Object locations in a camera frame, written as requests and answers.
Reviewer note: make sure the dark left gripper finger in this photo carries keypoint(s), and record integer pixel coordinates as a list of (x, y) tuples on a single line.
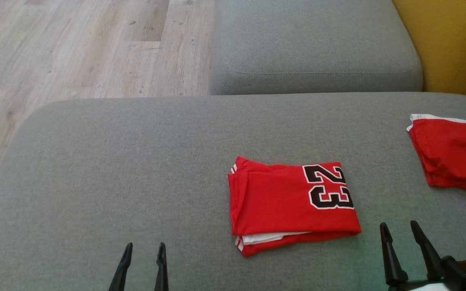
[(162, 270), (121, 270)]

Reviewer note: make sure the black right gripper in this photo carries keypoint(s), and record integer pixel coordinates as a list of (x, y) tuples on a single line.
[(459, 275)]

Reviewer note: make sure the red shorts white trim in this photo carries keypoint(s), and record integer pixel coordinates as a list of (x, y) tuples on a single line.
[(455, 153)]

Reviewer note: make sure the red jersey number 23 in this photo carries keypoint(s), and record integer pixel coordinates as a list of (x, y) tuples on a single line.
[(277, 202)]

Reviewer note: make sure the large grey sofa seat cushion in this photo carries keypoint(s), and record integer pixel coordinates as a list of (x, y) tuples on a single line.
[(115, 169)]

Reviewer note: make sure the large yellow sofa back cushion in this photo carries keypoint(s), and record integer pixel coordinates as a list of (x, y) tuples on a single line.
[(455, 40)]

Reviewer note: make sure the smaller grey sofa seat cushion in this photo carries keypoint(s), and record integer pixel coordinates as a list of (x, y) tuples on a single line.
[(314, 40)]

